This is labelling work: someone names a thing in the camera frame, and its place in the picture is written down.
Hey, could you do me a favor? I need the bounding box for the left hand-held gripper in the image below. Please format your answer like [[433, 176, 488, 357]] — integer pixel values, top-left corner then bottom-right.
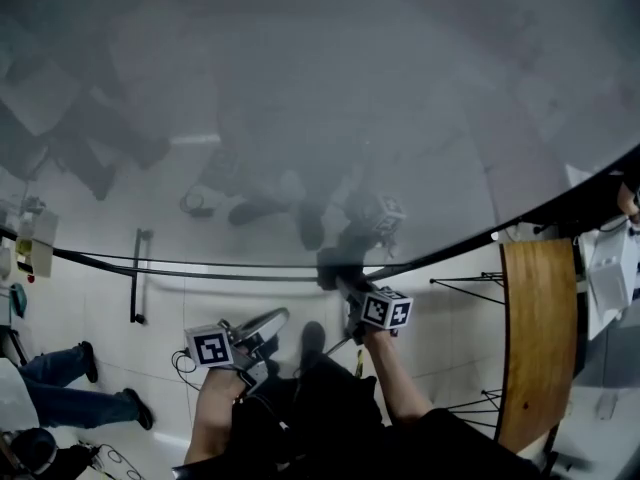
[[184, 307, 292, 395]]

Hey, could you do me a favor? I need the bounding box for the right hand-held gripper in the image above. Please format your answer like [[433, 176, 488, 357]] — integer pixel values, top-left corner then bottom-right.
[[333, 276, 414, 345]]

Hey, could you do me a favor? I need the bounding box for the brown wiping cloth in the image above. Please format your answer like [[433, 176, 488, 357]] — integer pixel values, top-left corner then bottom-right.
[[315, 262, 354, 293]]

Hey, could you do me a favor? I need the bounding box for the large whiteboard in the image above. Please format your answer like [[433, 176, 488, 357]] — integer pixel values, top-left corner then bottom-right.
[[0, 0, 640, 325]]

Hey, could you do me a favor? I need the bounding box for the person's right forearm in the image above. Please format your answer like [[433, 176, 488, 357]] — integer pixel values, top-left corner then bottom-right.
[[362, 328, 435, 427]]

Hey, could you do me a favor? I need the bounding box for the person's left forearm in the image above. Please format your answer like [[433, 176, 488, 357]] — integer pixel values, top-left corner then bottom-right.
[[183, 362, 247, 467]]

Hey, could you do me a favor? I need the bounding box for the person's black shoe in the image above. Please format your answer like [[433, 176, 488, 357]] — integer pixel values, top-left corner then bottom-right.
[[298, 320, 327, 369]]

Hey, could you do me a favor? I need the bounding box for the person's black clothing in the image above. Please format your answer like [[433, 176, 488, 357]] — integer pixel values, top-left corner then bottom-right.
[[172, 352, 546, 480]]

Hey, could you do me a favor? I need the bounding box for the teal dustpan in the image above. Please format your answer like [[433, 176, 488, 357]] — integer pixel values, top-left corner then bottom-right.
[[8, 281, 28, 319]]

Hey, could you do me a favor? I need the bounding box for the white table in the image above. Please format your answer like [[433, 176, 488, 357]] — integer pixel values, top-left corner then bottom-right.
[[577, 220, 640, 342]]

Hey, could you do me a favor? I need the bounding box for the white microwave oven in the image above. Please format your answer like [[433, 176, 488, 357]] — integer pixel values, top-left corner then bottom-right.
[[588, 255, 632, 314]]

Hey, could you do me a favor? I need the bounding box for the black round seat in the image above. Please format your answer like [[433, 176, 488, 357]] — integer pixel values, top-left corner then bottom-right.
[[9, 427, 57, 477]]

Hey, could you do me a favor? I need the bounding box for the wooden table with wire legs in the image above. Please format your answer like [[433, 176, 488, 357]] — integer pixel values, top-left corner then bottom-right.
[[429, 237, 581, 457]]

